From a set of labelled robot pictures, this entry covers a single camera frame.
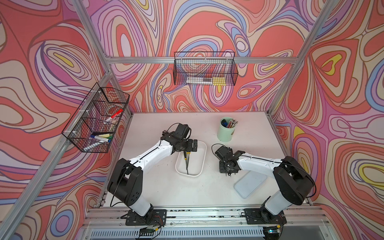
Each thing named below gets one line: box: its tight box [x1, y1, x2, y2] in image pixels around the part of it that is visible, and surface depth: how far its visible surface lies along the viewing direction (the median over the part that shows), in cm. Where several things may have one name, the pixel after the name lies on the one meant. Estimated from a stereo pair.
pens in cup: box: [221, 118, 239, 129], surface depth 93 cm
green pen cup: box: [217, 116, 236, 142], surface depth 99 cm
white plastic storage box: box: [175, 140, 207, 177], surface depth 93 cm
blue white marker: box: [90, 135, 111, 143], surface depth 72 cm
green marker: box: [98, 133, 113, 140], surface depth 75 cm
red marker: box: [111, 108, 124, 119], surface depth 78 cm
